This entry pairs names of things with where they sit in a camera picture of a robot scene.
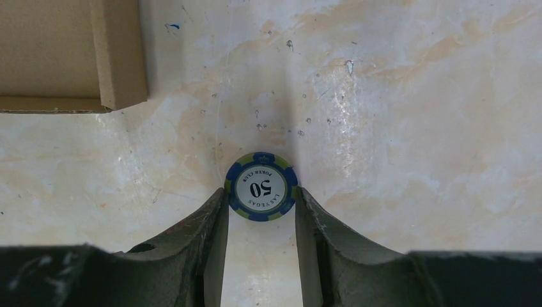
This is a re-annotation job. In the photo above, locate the small round black ring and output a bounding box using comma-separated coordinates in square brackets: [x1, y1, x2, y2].
[224, 152, 299, 223]

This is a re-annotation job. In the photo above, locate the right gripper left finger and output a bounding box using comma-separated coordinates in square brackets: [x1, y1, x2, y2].
[1, 189, 228, 306]

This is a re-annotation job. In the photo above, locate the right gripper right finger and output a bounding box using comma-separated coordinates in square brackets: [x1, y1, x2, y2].
[295, 188, 541, 306]

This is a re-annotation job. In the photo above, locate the brown cardboard box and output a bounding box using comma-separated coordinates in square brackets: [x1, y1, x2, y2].
[1, 0, 148, 114]

